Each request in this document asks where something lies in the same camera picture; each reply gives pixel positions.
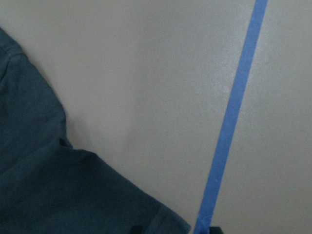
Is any black graphic t-shirt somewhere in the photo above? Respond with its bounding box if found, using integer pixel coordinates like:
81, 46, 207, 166
0, 31, 191, 234

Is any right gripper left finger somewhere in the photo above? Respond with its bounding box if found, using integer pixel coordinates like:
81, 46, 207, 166
130, 225, 148, 234

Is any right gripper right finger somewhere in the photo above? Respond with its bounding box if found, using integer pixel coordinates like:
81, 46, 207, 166
209, 226, 223, 234

